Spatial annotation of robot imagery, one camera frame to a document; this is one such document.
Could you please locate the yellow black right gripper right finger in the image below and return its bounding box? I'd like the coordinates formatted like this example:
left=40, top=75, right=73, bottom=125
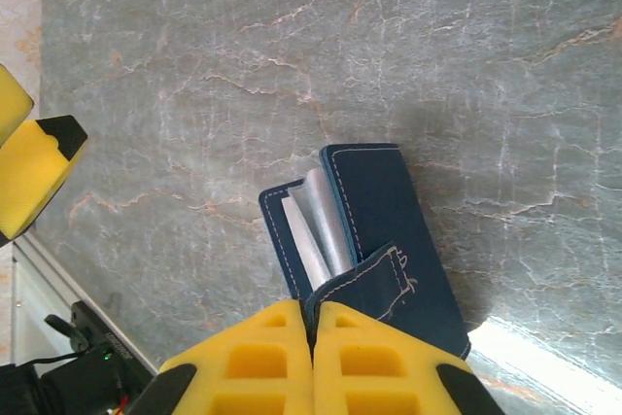
left=312, top=300, right=506, bottom=415

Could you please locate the long aluminium mounting rail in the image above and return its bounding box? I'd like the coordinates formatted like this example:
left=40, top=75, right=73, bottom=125
left=9, top=229, right=161, bottom=382

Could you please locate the navy blue card holder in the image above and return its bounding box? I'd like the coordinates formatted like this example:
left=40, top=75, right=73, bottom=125
left=257, top=142, right=472, bottom=363

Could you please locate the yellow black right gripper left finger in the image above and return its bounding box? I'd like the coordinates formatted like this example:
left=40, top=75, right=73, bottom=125
left=121, top=298, right=315, bottom=415

